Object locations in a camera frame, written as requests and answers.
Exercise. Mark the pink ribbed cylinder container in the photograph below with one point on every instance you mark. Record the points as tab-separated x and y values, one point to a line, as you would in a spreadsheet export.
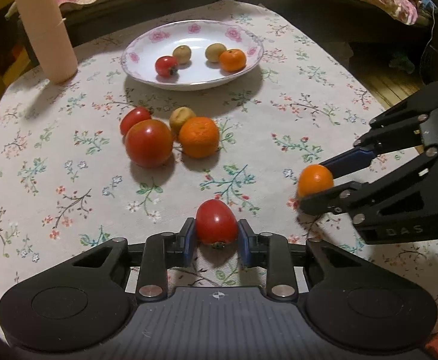
46	31

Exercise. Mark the large red tomato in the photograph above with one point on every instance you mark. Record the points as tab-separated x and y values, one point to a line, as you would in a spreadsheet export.
149	144

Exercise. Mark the mandarin front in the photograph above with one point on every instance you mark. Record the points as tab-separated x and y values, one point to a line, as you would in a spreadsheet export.
313	180

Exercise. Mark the stemmed red tomato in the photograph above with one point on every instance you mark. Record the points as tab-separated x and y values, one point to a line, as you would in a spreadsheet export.
166	66

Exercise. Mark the white floral plate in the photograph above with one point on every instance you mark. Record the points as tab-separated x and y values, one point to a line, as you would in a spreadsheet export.
192	54

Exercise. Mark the small tomato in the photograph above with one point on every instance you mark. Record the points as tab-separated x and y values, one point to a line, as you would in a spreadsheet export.
135	116
215	224

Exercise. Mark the floral tablecloth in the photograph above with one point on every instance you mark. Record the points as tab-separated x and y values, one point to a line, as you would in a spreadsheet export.
104	155

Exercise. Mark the brown longan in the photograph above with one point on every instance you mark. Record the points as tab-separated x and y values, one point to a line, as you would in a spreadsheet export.
178	117
213	52
182	54

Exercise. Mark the large textured mandarin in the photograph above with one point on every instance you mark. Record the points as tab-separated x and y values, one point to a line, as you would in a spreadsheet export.
199	137

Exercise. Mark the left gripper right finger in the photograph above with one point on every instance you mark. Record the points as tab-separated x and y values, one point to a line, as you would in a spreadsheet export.
271	252

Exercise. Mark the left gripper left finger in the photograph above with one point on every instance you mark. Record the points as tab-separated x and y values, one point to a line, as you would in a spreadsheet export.
158	254

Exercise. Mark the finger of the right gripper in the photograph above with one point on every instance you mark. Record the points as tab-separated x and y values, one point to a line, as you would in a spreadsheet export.
331	200
350	161

